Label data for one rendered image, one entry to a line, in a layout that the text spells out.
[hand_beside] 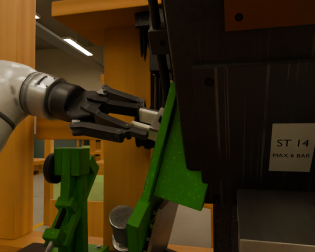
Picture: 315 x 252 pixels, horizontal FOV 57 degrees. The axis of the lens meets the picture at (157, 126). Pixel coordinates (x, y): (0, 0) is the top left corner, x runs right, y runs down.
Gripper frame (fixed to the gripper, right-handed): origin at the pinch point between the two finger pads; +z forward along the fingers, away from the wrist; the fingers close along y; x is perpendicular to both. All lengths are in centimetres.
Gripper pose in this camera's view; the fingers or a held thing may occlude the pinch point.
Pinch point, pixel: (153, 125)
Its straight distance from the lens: 53.0
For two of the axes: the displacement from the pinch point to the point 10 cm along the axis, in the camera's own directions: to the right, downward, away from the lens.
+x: 0.1, 6.9, 7.2
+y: 3.6, -6.7, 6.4
